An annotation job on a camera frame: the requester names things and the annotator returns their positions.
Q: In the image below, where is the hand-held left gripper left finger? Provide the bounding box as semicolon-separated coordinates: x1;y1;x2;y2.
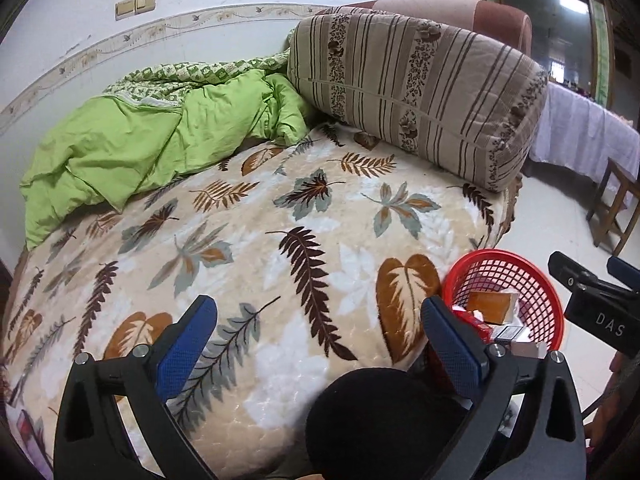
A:
54;295;218;480

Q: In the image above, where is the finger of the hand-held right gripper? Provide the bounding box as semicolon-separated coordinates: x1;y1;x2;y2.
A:
548;251;608;291
606;256;640;293

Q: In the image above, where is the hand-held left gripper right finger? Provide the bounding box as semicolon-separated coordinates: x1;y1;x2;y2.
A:
420;296;587;480

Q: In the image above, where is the torn red carton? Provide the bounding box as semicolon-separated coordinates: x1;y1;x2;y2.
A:
451;305;496;345

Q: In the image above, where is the orange medicine box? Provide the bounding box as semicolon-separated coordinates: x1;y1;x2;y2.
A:
467;291;520;325

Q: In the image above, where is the blue and white box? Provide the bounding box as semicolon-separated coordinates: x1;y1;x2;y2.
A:
492;326;527;345

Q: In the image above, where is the red plastic mesh basket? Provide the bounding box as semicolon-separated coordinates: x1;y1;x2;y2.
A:
427;249;566;393

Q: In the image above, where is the long white medicine box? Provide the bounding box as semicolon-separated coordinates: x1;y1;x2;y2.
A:
507;341;547;360

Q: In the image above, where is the person's right forearm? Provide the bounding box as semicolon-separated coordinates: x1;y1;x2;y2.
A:
585;350;640;466

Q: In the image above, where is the wooden stool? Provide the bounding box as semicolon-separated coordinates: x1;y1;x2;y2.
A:
586;156;640;257

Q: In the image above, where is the black round object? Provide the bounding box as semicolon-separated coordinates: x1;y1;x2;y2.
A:
305;367;468;480

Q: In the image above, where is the leaf print blanket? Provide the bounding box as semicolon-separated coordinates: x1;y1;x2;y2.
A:
0;122;523;480

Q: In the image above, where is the green quilt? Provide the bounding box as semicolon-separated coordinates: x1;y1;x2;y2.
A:
20;52;313;251

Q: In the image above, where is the striped floral cushion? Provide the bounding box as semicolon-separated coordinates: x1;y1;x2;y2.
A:
287;12;548;193

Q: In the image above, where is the green framed glass door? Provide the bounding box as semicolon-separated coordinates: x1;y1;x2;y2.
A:
470;0;616;111

